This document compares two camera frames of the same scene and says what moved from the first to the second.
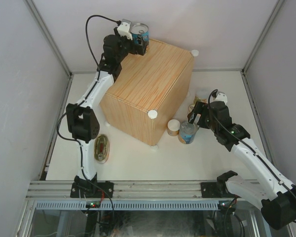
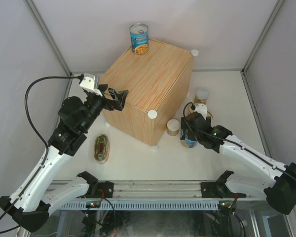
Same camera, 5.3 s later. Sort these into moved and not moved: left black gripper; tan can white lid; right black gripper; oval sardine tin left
Moved: left black gripper; right black gripper
Not moved: oval sardine tin left; tan can white lid
